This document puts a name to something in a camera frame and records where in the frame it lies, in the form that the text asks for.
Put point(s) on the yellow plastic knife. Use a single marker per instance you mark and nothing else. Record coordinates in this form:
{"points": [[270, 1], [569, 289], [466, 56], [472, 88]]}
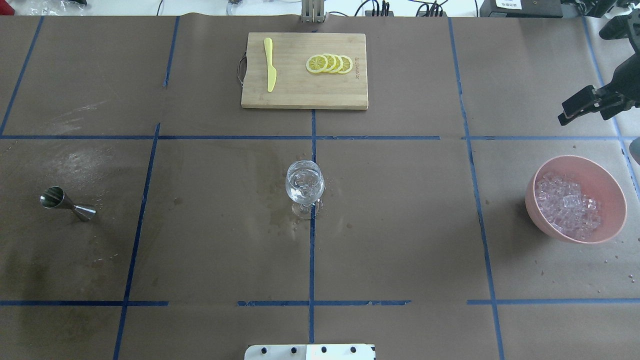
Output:
{"points": [[268, 45]]}

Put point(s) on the clear plastic bag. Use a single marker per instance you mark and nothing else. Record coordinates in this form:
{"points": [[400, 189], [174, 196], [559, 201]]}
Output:
{"points": [[54, 8]]}

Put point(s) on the steel double jigger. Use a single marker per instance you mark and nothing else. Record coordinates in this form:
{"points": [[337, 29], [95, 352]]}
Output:
{"points": [[56, 198]]}

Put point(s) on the pile of ice cubes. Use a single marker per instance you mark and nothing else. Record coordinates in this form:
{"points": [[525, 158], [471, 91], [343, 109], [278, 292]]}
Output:
{"points": [[566, 207]]}

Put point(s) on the pink bowl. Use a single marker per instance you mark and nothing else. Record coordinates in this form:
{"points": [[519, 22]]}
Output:
{"points": [[597, 183]]}

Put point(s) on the aluminium frame post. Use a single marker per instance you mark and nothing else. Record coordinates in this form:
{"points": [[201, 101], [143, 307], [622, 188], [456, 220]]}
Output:
{"points": [[313, 11]]}

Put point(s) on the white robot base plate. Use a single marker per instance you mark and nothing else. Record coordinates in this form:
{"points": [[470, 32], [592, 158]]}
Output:
{"points": [[331, 351]]}

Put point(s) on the clear wine glass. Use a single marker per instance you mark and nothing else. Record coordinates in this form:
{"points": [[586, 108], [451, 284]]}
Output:
{"points": [[304, 185]]}

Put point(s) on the bamboo cutting board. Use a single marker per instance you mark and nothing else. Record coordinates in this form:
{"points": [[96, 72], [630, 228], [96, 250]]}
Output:
{"points": [[296, 88]]}

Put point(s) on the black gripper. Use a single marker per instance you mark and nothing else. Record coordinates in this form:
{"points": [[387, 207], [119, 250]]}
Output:
{"points": [[627, 78]]}

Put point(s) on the back lemon slice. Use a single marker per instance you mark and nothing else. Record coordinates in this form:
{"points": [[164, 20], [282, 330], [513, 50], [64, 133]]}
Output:
{"points": [[346, 64]]}

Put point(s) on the front lemon slice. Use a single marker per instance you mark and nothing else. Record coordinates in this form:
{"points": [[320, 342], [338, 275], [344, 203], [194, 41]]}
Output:
{"points": [[317, 64]]}

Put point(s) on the lemon slice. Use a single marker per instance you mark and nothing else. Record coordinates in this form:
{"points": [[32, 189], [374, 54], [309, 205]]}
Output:
{"points": [[346, 64], [331, 62], [337, 64], [317, 64]]}

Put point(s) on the black box device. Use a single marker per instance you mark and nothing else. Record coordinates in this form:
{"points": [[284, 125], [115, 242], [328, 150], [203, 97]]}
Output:
{"points": [[551, 9]]}

